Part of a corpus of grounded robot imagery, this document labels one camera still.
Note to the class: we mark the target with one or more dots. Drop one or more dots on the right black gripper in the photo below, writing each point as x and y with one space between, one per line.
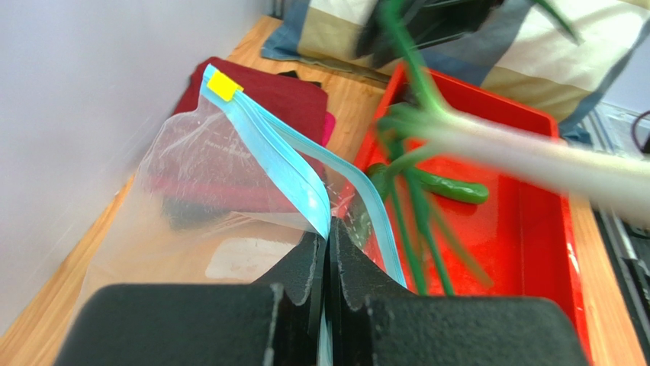
429 23

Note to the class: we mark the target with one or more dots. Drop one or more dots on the striped blue yellow pillow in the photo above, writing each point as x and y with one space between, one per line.
519 53

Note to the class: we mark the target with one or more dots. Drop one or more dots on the lower green pepper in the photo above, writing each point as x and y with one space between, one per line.
465 192

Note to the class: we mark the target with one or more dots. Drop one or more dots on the clear zip top bag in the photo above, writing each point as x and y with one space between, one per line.
142 248

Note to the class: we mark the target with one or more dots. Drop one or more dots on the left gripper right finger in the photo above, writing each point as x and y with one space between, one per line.
376 321

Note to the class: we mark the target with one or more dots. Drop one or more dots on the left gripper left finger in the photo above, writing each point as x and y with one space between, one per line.
272 321

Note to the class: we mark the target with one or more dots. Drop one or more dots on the green onion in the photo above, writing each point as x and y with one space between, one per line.
618 184

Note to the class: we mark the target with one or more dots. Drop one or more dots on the dark red folded cloth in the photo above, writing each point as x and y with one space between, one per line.
221 156

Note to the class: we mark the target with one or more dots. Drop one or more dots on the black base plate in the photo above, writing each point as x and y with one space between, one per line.
626 133

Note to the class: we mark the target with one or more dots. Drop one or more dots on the red plastic tray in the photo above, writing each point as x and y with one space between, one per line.
522 235

